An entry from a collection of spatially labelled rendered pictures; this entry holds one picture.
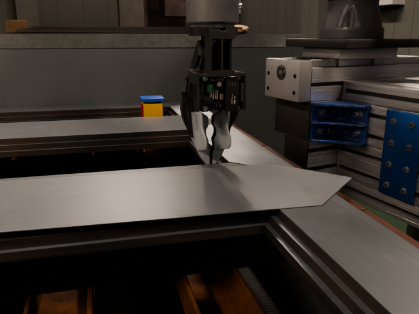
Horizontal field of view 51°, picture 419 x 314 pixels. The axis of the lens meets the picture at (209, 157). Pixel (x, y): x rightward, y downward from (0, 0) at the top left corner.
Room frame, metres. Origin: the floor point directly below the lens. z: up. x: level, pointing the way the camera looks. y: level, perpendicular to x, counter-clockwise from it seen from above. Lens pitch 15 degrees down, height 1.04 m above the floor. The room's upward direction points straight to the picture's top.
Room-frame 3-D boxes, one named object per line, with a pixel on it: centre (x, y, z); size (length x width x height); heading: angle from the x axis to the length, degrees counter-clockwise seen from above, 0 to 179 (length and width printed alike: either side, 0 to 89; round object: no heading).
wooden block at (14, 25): (1.69, 0.71, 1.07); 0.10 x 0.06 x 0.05; 31
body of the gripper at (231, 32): (0.65, -0.01, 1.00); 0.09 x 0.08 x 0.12; 14
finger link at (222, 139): (0.66, -0.02, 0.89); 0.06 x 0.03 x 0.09; 14
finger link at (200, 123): (0.65, 0.01, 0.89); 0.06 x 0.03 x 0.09; 14
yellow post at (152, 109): (1.17, 0.15, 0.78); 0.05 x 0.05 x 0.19; 14
